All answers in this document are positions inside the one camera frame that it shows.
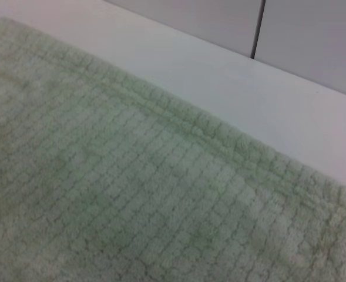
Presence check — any pale green ribbed towel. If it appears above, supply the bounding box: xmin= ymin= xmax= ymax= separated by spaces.
xmin=0 ymin=16 xmax=346 ymax=282

